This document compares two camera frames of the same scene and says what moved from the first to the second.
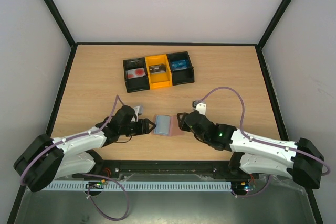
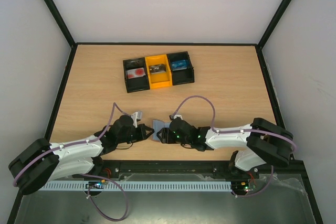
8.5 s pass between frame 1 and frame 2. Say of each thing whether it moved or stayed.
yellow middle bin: stayed
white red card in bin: stayed
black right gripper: moved
